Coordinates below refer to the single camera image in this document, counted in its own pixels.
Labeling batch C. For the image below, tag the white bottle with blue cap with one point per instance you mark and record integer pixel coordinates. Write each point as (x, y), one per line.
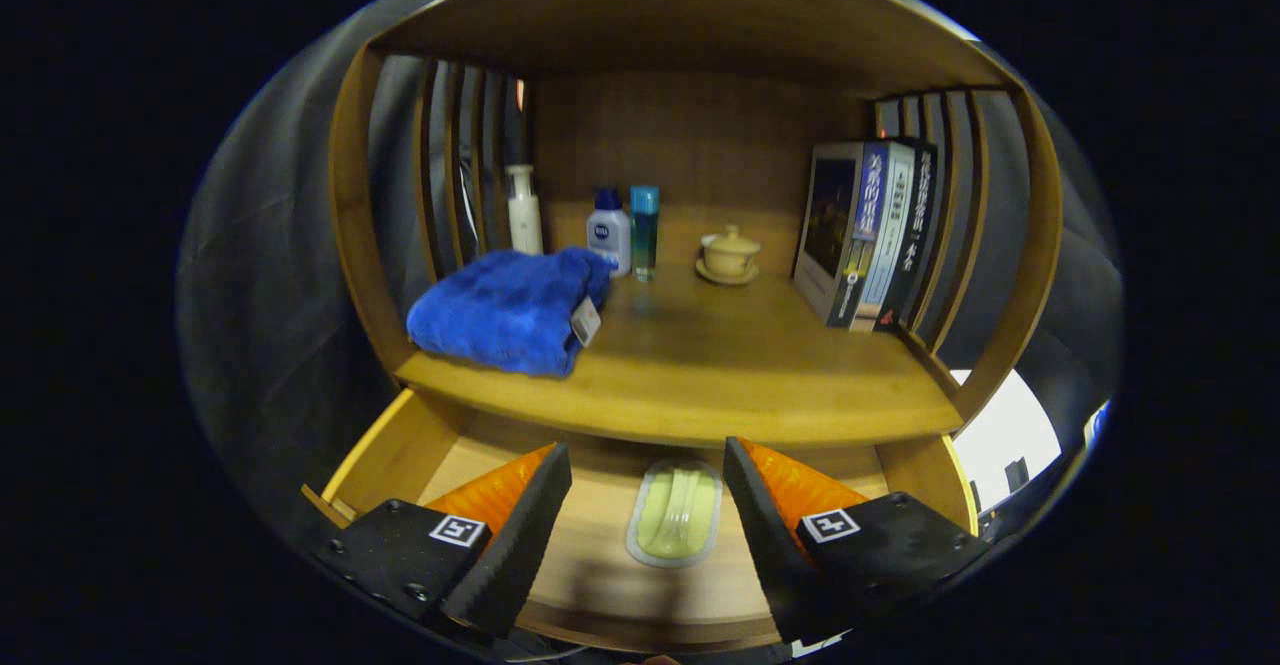
(608, 240)

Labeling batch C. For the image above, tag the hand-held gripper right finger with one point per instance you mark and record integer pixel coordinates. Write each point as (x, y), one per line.
(765, 545)

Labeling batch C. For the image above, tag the wooden cabinet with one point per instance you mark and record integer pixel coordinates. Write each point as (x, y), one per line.
(690, 135)

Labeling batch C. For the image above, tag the wooden drawer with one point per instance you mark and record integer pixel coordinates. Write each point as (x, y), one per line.
(600, 545)

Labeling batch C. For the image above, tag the wooden countertop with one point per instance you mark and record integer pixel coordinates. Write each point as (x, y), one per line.
(700, 365)

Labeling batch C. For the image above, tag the beige lidded teacup with saucer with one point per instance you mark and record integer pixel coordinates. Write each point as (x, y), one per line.
(730, 257)

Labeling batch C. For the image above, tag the teal spray bottle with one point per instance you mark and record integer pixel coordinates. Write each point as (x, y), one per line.
(645, 235)

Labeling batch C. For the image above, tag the book with blue spine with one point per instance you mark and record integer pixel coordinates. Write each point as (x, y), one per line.
(830, 230)

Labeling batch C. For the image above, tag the blue folded towel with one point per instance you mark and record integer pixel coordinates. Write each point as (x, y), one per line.
(500, 315)

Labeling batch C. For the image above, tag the white pump bottle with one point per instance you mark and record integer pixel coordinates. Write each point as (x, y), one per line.
(525, 220)

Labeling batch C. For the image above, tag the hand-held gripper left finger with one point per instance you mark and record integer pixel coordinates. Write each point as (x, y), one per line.
(525, 545)

